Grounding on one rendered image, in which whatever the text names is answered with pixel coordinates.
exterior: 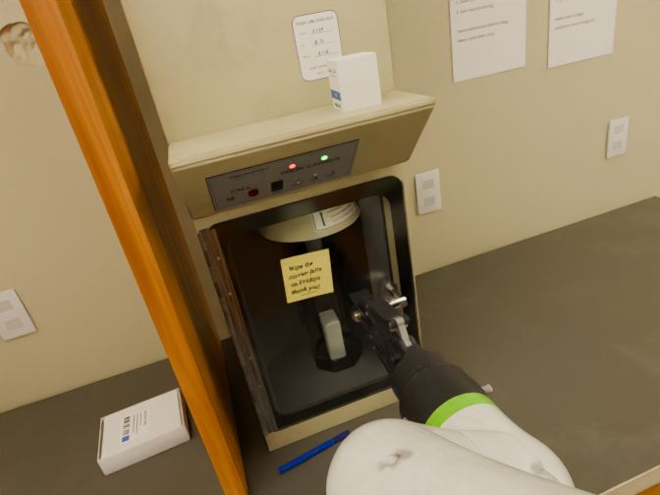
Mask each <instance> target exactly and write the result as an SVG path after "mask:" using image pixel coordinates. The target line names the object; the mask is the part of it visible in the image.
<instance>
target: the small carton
mask: <svg viewBox="0 0 660 495"><path fill-rule="evenodd" d="M326 64H327V71H328V77H329V82H330V88H331V94H332V100H333V106H334V108H335V109H337V110H339V111H341V112H343V113H346V112H351V111H355V110H359V109H363V108H368V107H372V106H377V105H381V104H382V99H381V91H380V83H379V75H378V67H377V59H376V53H374V52H360V53H356V54H351V55H346V56H341V57H336V58H332V59H327V60H326Z"/></svg>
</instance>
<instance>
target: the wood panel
mask: <svg viewBox="0 0 660 495"><path fill-rule="evenodd" d="M19 1H20V3H21V6H22V8H23V11H24V13H25V15H26V18H27V22H28V24H29V26H30V29H31V31H32V33H33V36H34V38H35V41H36V43H37V45H38V48H39V50H40V53H41V55H42V57H43V60H44V62H45V65H46V67H47V69H48V72H49V74H50V77H51V79H52V81H53V83H54V85H55V88H56V90H57V92H58V95H59V97H60V100H61V102H62V104H63V107H64V109H65V112H66V114H67V116H68V119H69V121H70V123H71V126H72V128H73V131H74V133H75V135H76V138H77V140H78V143H79V145H80V147H81V150H82V154H83V156H84V158H85V161H86V163H87V166H88V168H89V170H90V173H91V175H92V178H93V180H94V181H95V184H96V186H97V189H98V191H99V193H100V196H101V198H102V201H103V203H104V205H105V208H106V210H107V213H108V215H109V217H110V220H111V222H112V224H113V227H114V229H115V232H116V234H117V236H118V239H119V241H120V244H121V246H122V248H123V251H124V253H125V256H126V258H127V260H128V262H129V264H130V267H131V269H132V271H133V274H134V276H135V279H136V281H137V285H138V287H139V290H140V292H141V294H142V297H143V299H144V302H145V304H146V306H147V309H148V311H149V314H150V316H151V318H152V321H153V323H154V325H155V328H156V330H157V333H158V335H159V337H160V340H161V342H162V345H163V347H164V349H165V352H166V354H167V357H168V359H169V360H170V363H171V365H172V368H173V370H174V372H175V375H176V377H177V380H178V382H179V384H180V387H181V389H182V392H183V394H184V396H185V399H186V401H187V404H188V406H189V408H190V411H191V413H192V417H193V419H194V422H195V424H196V426H197V429H198V431H199V434H200V436H201V438H202V441H203V443H204V446H205V448H206V450H207V453H208V455H209V458H210V460H211V462H212V464H213V466H214V469H215V471H216V473H217V476H218V478H219V481H220V483H221V485H222V488H223V490H224V493H225V495H248V486H247V481H246V475H245V470H244V464H243V459H242V454H241V448H240V443H239V437H238V432H237V426H236V422H235V416H234V411H233V405H232V400H231V395H230V389H229V384H228V378H227V373H226V367H225V362H224V357H223V352H222V347H221V341H220V338H219V335H218V332H217V329H216V326H215V324H214V321H213V318H212V315H211V312H210V309H209V306H208V303H207V301H206V298H205V295H204V292H203V289H202V287H201V284H200V281H199V278H198V276H197V273H196V270H195V267H194V264H193V259H192V256H191V253H190V251H189V248H188V245H187V242H186V239H185V236H184V233H183V230H182V228H181V225H180V222H179V219H178V216H177V213H176V210H175V207H174V204H173V202H172V199H171V196H170V194H169V191H168V188H167V185H166V182H165V179H164V177H163V174H162V171H161V168H160V165H159V162H158V159H157V156H156V154H155V151H154V148H153V145H152V142H151V139H150V136H149V133H148V130H147V128H146V125H145V122H144V119H143V117H142V114H141V111H140V108H139V105H138V101H137V98H136V95H135V92H134V89H133V86H132V83H131V81H130V78H129V75H128V72H127V69H126V66H125V63H124V60H123V57H122V55H121V52H120V49H119V46H118V43H117V40H116V37H115V34H114V32H113V29H112V27H111V24H110V21H109V18H108V15H107V12H106V9H105V7H104V4H103V1H102V0H19Z"/></svg>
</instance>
